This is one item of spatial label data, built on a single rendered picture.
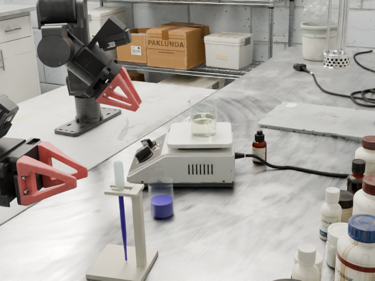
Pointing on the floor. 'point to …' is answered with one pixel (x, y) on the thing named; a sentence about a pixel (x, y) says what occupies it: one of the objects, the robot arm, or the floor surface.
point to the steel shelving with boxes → (186, 46)
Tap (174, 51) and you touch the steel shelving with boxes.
